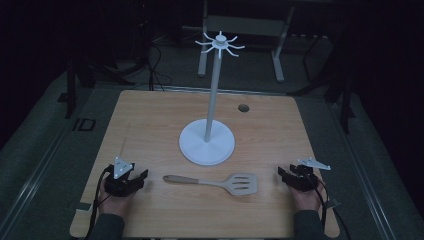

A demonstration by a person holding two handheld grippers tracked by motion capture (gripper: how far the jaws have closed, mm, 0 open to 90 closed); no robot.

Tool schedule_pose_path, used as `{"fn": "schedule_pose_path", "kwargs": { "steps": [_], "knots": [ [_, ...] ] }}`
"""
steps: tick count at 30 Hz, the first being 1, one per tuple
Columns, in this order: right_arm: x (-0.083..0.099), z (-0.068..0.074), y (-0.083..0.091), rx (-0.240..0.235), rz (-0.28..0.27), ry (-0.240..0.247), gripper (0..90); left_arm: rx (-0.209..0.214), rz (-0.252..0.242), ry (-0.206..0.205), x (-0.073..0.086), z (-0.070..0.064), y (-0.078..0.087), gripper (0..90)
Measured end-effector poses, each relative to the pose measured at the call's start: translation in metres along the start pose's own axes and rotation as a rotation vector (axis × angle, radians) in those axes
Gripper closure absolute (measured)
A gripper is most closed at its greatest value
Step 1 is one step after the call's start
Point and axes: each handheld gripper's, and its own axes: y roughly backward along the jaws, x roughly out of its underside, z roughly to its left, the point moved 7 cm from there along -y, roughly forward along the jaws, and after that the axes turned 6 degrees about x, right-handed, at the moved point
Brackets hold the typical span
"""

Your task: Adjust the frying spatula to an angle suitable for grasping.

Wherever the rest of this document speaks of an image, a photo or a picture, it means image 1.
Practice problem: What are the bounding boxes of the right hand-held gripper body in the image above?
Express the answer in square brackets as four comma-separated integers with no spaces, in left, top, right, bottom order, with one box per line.
[288,156,332,193]

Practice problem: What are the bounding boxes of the white metal desk frame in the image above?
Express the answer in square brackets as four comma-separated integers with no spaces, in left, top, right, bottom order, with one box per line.
[197,0,296,83]

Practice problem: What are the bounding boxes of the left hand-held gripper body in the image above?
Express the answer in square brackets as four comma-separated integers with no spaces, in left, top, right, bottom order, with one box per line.
[104,156,142,198]

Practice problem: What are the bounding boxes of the person's right hand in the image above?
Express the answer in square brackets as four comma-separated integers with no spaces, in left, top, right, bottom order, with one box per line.
[287,182,326,213]

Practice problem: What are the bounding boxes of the grey slotted spatula wooden handle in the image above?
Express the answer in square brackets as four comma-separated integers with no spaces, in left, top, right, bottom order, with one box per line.
[162,172,260,197]

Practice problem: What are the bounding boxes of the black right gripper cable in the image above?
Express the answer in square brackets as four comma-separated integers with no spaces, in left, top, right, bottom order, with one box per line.
[309,173,352,240]

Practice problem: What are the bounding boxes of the white utensil rack with hooks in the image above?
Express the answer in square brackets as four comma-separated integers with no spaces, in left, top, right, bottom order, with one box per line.
[178,30,246,167]

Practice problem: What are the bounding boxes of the black floor cables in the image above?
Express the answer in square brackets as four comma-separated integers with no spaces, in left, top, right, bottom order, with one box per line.
[84,19,174,93]

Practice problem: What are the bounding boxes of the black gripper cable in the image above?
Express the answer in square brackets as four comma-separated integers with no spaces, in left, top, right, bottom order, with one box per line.
[85,165,114,240]
[309,173,352,240]

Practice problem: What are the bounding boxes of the person's left hand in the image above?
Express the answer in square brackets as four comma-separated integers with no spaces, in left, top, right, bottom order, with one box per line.
[97,178,138,219]

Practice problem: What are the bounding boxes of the black metal stand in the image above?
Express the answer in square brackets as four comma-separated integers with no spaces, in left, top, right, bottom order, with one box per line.
[57,58,78,120]
[324,78,356,135]

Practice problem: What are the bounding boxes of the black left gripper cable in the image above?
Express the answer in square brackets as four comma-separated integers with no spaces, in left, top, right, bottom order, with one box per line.
[85,165,114,240]

